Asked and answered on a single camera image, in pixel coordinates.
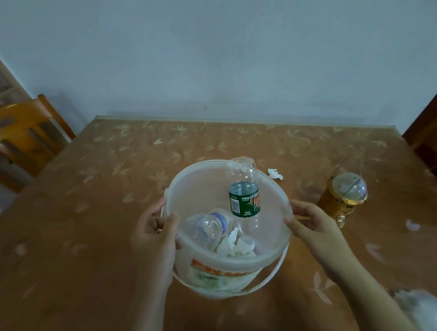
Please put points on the person's right hand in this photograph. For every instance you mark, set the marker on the person's right hand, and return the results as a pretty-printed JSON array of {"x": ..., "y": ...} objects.
[{"x": 325, "y": 245}]

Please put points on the person's left hand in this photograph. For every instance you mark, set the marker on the person's left hand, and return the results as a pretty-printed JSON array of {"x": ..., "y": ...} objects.
[{"x": 153, "y": 247}]

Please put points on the blue label plastic bottle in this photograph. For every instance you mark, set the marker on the blue label plastic bottle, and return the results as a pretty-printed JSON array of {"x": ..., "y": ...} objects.
[{"x": 203, "y": 230}]

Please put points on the translucent plastic bucket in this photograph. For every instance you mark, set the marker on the translucent plastic bucket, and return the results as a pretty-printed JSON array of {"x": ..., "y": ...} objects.
[{"x": 198, "y": 190}]

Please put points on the green label plastic bottle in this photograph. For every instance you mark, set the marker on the green label plastic bottle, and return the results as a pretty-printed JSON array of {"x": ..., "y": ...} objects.
[{"x": 244, "y": 200}]

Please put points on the person's right forearm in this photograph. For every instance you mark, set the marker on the person's right forearm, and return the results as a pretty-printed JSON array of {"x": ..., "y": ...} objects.
[{"x": 372, "y": 305}]

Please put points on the brown floral table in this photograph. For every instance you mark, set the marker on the brown floral table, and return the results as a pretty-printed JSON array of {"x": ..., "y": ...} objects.
[{"x": 97, "y": 232}]

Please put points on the gold lantern with clear dome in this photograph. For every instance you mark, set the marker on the gold lantern with clear dome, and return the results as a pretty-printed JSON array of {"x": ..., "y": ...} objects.
[{"x": 347, "y": 189}]

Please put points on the white plastic bag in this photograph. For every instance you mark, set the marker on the white plastic bag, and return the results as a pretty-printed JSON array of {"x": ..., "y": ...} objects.
[{"x": 427, "y": 311}]

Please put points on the dark red door frame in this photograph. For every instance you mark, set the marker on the dark red door frame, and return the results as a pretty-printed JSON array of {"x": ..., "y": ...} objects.
[{"x": 434, "y": 103}]

